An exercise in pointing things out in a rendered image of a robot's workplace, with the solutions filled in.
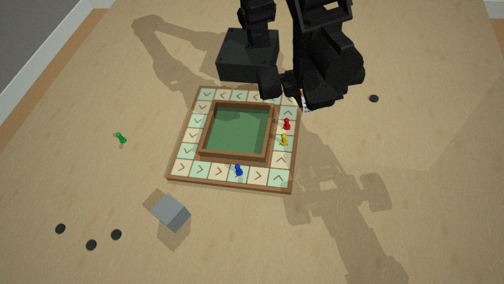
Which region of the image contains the white die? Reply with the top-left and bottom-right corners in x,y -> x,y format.
301,96 -> 315,114

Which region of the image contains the blue pawn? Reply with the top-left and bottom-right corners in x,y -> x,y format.
235,164 -> 243,176

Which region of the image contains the green pawn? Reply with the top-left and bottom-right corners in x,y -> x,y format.
116,132 -> 127,143

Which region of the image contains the yellow pawn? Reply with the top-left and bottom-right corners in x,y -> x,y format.
281,134 -> 288,146

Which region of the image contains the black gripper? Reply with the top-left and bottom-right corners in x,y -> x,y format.
256,46 -> 365,108

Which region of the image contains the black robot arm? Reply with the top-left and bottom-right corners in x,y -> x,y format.
237,0 -> 364,111

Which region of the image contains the red pawn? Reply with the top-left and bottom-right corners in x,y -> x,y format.
284,118 -> 290,130

